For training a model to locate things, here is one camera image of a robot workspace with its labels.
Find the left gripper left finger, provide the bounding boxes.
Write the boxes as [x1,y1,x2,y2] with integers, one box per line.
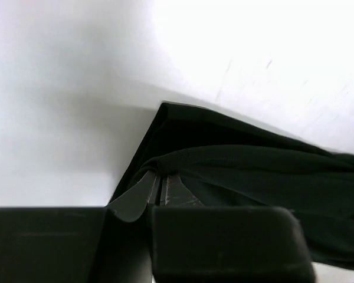
[107,171,160,223]

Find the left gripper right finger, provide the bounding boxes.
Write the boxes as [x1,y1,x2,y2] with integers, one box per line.
[160,175,204,207]

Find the black shorts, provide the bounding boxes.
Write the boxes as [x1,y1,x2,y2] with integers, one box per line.
[114,103,354,270]

